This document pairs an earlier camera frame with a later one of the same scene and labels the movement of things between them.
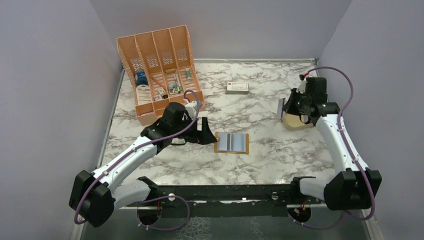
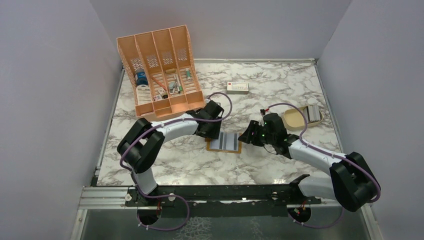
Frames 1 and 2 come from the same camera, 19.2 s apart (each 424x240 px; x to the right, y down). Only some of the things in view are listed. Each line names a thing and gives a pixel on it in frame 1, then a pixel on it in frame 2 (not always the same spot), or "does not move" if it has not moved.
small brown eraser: [171, 70] does not move
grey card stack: [280, 105] -> [228, 141]
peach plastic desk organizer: [162, 69] does not move
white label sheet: [143, 93] does not move
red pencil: [159, 83] does not move
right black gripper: [288, 107] -> [248, 137]
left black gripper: [204, 136] -> [214, 133]
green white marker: [188, 74] does not move
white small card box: [237, 88] does not move
